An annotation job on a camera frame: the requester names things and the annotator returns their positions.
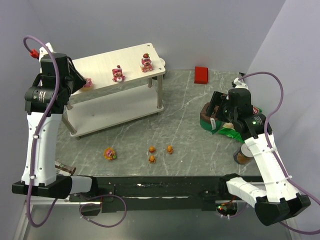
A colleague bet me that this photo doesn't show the brown snack bar wrapper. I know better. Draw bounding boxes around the brown snack bar wrapper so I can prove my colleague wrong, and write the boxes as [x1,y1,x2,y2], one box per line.
[55,161,76,176]

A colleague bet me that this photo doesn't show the red block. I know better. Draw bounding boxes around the red block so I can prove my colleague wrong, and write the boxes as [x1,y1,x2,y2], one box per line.
[194,66,209,85]

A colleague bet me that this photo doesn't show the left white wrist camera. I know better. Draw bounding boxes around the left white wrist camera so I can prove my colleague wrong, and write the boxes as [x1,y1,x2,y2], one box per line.
[29,42,55,62]

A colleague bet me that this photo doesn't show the brown jar with lid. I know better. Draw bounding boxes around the brown jar with lid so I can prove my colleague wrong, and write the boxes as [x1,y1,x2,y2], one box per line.
[233,143,253,165]

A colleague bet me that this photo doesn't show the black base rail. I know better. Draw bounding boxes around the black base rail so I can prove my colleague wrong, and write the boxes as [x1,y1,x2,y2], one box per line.
[69,176,239,213]

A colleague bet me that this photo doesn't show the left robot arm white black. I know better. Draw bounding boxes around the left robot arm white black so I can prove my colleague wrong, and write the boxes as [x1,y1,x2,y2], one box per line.
[11,53,94,199]

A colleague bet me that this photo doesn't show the pink bear cupcake toy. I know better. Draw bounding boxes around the pink bear cupcake toy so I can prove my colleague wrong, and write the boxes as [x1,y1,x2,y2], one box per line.
[112,65,126,83]

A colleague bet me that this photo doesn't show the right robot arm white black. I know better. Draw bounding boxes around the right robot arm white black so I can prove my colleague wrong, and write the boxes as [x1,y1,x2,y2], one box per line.
[206,88,311,226]

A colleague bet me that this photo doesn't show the orange bear toy top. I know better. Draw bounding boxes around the orange bear toy top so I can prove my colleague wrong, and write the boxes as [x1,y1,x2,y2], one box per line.
[148,146,156,153]

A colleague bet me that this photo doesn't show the white two-tier shelf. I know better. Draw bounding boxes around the white two-tier shelf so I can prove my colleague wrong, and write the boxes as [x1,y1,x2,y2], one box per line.
[64,42,166,139]

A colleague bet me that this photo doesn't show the orange bear toy bottom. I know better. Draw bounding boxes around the orange bear toy bottom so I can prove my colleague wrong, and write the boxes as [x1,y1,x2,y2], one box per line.
[148,155,156,163]

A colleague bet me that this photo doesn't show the brown green wrapped roll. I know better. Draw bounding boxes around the brown green wrapped roll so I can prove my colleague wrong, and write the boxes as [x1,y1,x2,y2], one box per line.
[199,102,222,134]

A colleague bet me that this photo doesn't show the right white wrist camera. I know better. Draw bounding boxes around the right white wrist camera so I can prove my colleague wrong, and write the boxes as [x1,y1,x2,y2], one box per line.
[231,77,249,90]

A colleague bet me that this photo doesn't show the green cassava chips bag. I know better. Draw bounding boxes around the green cassava chips bag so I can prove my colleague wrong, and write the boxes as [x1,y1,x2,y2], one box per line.
[217,106,262,143]

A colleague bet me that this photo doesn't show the orange bear toy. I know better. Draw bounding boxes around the orange bear toy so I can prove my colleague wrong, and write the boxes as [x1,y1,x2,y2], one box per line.
[166,145,174,154]
[148,155,156,163]
[148,146,156,153]

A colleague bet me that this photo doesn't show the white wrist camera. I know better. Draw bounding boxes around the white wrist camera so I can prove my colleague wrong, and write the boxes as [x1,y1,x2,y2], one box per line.
[231,77,249,90]
[29,42,55,62]

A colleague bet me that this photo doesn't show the pink bear donut toy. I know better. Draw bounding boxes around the pink bear donut toy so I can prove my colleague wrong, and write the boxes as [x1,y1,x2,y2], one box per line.
[80,78,93,91]

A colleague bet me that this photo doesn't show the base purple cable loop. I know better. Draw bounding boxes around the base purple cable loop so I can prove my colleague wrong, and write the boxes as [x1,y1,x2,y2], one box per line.
[79,194,129,229]

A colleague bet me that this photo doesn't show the pink bear strawberry cake toy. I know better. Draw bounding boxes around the pink bear strawberry cake toy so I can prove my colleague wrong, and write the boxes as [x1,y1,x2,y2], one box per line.
[140,52,154,73]

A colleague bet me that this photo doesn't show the white round object behind shelf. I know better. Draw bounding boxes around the white round object behind shelf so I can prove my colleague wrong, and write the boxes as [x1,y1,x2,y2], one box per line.
[159,57,166,67]

